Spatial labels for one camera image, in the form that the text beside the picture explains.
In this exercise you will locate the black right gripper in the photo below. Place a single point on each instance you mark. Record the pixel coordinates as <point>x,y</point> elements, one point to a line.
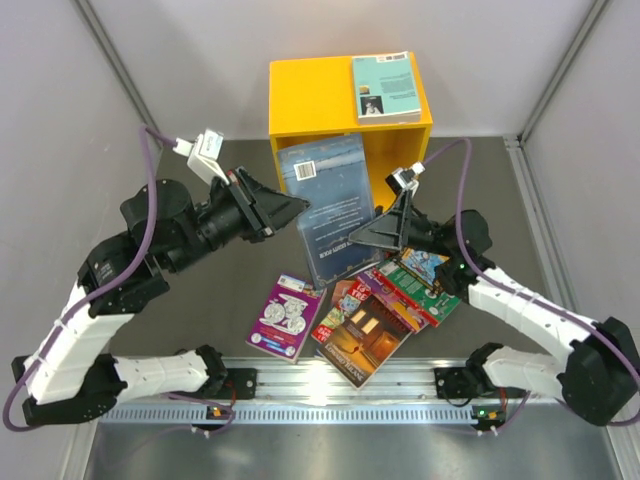
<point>391,230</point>

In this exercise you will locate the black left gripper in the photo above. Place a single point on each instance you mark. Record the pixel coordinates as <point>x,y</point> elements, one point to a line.
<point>270,207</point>

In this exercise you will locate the black blue treehouse book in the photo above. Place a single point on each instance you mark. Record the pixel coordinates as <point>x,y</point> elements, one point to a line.
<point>422,265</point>

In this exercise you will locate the dark blue paperback book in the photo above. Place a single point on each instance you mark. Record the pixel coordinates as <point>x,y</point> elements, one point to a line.
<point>332,175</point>

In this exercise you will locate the purple Roald Dahl book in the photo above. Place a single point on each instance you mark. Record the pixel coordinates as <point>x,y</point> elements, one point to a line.
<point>392,302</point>

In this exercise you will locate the teal paperback book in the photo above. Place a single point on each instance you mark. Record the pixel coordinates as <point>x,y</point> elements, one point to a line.
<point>385,89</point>

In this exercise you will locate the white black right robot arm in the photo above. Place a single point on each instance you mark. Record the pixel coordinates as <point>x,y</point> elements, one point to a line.
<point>591,366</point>

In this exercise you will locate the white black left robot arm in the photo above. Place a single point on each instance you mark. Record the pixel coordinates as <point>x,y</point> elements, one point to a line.
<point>70,378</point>

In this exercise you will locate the red 13-storey treehouse book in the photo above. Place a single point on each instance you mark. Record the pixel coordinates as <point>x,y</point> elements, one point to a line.
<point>347,297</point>

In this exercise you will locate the green red paperback book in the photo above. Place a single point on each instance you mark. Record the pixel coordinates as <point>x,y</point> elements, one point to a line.
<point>433,308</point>

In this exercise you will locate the dark orange Edward Tulane book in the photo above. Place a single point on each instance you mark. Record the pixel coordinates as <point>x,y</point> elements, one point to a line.
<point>364,342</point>

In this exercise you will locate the yellow wooden cubby shelf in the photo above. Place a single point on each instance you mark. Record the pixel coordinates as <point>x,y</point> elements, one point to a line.
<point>313,99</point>

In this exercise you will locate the purple white paperback book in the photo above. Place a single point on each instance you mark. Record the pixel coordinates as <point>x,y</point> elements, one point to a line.
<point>285,320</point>

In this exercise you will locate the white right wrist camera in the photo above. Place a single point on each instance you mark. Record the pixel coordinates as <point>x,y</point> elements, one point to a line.
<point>405,179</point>

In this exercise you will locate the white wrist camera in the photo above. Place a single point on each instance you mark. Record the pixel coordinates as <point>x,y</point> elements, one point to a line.
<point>202,155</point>
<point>405,179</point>

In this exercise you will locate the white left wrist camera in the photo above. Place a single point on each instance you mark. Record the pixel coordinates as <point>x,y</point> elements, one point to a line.
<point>202,155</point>

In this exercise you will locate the aluminium corner frame post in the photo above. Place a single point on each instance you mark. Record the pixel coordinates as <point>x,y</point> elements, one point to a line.
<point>578,41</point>

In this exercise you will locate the aluminium mounting rail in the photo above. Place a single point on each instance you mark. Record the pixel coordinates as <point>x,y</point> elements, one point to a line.
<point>403,391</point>

